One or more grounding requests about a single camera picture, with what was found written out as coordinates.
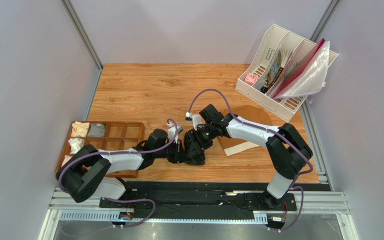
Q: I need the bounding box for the left aluminium corner post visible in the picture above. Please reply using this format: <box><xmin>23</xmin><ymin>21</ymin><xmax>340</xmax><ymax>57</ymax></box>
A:
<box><xmin>60</xmin><ymin>0</ymin><xmax>104</xmax><ymax>72</ymax></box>

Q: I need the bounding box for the orange ribbed underwear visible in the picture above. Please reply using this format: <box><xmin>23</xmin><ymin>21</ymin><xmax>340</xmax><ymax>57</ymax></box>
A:
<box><xmin>217</xmin><ymin>105</ymin><xmax>279</xmax><ymax>157</ymax></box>

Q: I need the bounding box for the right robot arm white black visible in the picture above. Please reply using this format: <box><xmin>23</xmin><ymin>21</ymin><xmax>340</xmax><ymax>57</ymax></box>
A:
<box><xmin>185</xmin><ymin>104</ymin><xmax>313</xmax><ymax>200</ymax></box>

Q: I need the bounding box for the illustrated booklet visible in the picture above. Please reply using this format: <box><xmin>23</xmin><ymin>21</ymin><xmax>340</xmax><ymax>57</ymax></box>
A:
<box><xmin>254</xmin><ymin>49</ymin><xmax>293</xmax><ymax>94</ymax></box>

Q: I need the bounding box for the white rolled underwear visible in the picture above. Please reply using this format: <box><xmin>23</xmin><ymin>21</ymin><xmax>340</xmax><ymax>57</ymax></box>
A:
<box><xmin>68</xmin><ymin>138</ymin><xmax>85</xmax><ymax>154</ymax></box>

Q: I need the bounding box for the clear bubble plastic folder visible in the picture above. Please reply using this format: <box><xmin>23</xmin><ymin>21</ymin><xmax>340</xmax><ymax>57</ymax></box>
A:
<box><xmin>274</xmin><ymin>41</ymin><xmax>331</xmax><ymax>100</ymax></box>

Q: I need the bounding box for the aluminium corner post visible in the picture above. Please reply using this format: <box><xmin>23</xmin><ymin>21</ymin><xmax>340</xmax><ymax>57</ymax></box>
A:
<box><xmin>60</xmin><ymin>0</ymin><xmax>104</xmax><ymax>72</ymax></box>
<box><xmin>310</xmin><ymin>0</ymin><xmax>342</xmax><ymax>43</ymax></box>

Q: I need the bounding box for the red plastic folder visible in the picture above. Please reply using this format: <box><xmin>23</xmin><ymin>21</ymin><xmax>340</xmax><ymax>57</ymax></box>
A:
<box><xmin>267</xmin><ymin>38</ymin><xmax>326</xmax><ymax>99</ymax></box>

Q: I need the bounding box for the white plastic file rack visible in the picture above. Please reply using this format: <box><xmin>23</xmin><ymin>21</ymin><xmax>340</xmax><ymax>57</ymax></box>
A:
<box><xmin>235</xmin><ymin>24</ymin><xmax>338</xmax><ymax>122</ymax></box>

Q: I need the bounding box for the wooden compartment tray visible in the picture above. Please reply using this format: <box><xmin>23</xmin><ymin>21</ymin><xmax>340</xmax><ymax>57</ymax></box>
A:
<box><xmin>55</xmin><ymin>121</ymin><xmax>145</xmax><ymax>173</ymax></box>

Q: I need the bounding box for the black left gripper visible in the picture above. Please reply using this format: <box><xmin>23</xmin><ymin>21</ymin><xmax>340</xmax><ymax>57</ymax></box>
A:
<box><xmin>154</xmin><ymin>138</ymin><xmax>191</xmax><ymax>164</ymax></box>

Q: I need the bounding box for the pink sticky note pad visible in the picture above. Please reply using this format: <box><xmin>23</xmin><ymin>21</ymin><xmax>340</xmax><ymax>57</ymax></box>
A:
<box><xmin>244</xmin><ymin>72</ymin><xmax>260</xmax><ymax>86</ymax></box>

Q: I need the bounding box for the grey rolled underwear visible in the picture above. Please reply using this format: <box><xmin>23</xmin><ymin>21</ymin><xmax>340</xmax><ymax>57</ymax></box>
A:
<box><xmin>87</xmin><ymin>123</ymin><xmax>107</xmax><ymax>138</ymax></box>

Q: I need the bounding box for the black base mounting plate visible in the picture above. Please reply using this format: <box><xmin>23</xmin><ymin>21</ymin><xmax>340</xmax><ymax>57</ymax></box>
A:
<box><xmin>92</xmin><ymin>181</ymin><xmax>301</xmax><ymax>221</ymax></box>

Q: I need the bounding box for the right aluminium corner post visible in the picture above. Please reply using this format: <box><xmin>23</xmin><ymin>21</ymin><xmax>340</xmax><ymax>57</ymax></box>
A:
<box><xmin>310</xmin><ymin>0</ymin><xmax>342</xmax><ymax>43</ymax></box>

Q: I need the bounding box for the cream rolled underwear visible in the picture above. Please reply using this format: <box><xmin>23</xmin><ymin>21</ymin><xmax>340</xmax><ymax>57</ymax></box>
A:
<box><xmin>71</xmin><ymin>121</ymin><xmax>90</xmax><ymax>138</ymax></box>

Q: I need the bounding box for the aluminium rail frame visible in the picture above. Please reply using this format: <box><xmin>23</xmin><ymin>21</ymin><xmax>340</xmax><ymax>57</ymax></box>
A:
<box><xmin>38</xmin><ymin>99</ymin><xmax>361</xmax><ymax>240</ymax></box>

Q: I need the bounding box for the black striped underwear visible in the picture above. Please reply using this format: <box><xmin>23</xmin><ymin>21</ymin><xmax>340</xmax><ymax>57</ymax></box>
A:
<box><xmin>187</xmin><ymin>152</ymin><xmax>206</xmax><ymax>166</ymax></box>

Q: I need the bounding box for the pink rolled underwear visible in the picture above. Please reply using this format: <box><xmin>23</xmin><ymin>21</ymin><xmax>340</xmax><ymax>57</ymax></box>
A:
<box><xmin>61</xmin><ymin>155</ymin><xmax>73</xmax><ymax>167</ymax></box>

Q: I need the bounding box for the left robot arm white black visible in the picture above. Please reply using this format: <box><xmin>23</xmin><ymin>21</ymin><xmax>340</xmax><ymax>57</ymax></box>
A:
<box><xmin>56</xmin><ymin>120</ymin><xmax>183</xmax><ymax>203</ymax></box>

